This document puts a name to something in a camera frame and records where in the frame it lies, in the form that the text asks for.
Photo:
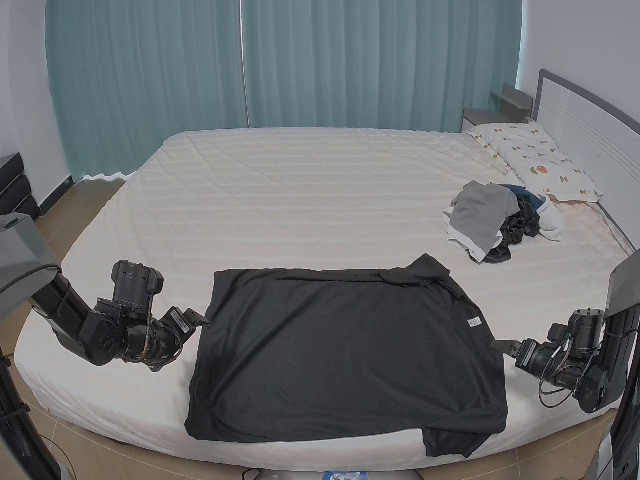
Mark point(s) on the pile of clothes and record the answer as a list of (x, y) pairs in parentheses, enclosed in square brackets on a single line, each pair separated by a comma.
[(480, 213)]

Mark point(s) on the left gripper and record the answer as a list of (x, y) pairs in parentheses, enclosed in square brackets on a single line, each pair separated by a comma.
[(162, 343)]

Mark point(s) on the black chest of drawers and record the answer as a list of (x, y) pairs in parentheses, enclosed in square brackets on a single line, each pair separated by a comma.
[(15, 188)]

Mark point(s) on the black T-shirt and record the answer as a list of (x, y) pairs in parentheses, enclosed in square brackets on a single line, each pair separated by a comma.
[(340, 358)]

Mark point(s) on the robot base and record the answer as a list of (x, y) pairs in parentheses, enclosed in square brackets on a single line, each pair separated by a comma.
[(345, 476)]

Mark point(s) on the white printed pillow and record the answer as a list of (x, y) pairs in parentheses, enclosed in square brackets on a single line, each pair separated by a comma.
[(535, 158)]

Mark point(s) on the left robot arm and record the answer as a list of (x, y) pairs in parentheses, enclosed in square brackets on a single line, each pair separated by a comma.
[(75, 318)]

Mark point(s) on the grey bedside table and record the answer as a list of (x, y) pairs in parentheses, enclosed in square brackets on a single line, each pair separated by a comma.
[(480, 118)]

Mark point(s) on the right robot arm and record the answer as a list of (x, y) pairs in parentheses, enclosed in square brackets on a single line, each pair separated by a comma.
[(615, 348)]

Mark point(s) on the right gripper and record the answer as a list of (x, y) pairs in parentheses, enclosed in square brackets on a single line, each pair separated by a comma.
[(537, 360)]

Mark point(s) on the bed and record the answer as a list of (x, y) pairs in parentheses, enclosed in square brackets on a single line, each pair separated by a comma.
[(300, 208)]

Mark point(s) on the blue-green curtain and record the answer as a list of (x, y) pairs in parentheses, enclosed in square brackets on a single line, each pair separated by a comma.
[(150, 68), (375, 43)]

